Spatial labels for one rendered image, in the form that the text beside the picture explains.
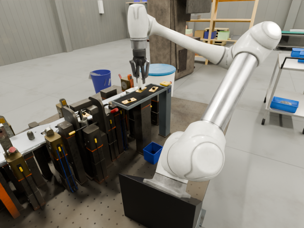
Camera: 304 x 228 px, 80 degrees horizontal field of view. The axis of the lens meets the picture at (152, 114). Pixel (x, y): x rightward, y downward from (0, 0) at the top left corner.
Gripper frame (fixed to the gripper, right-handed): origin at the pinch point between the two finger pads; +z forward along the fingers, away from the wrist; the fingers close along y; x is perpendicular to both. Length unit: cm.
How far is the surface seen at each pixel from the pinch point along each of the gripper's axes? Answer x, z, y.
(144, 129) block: 3.3, 31.0, -2.4
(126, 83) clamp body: -44, 20, 39
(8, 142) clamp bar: 62, 11, 35
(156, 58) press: -333, 66, 136
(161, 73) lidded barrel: -166, 48, 55
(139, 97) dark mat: 4.3, 7.4, -0.9
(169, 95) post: -25.1, 16.8, -9.7
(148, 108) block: -1.8, 17.3, -3.7
